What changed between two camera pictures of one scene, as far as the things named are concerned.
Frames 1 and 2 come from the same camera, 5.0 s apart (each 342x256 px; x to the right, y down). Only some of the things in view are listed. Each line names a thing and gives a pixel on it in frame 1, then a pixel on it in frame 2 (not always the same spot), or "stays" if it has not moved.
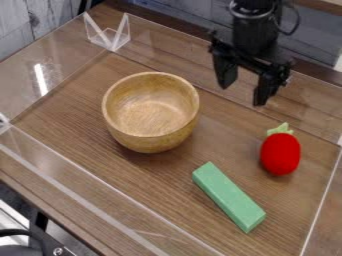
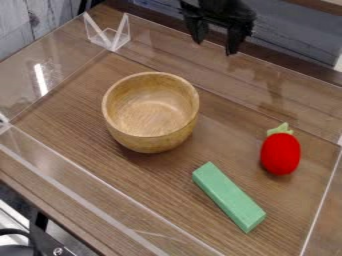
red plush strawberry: (281, 151) stays
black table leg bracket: (42, 241) stays
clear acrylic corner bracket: (110, 39) stays
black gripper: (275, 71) -> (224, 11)
